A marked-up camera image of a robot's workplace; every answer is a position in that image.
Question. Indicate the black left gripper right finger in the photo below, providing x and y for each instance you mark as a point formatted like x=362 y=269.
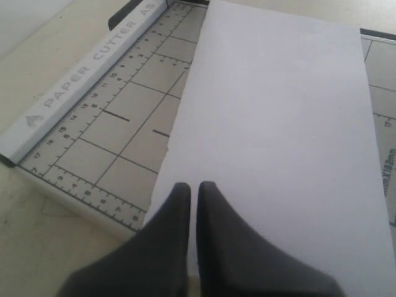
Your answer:
x=234 y=260

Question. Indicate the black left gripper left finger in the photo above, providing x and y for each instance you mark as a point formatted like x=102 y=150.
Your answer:
x=152 y=263

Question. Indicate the white paper sheet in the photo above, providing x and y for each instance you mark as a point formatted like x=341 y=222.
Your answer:
x=277 y=112

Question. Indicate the grey paper cutter base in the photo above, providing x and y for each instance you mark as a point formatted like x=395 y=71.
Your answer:
x=97 y=139

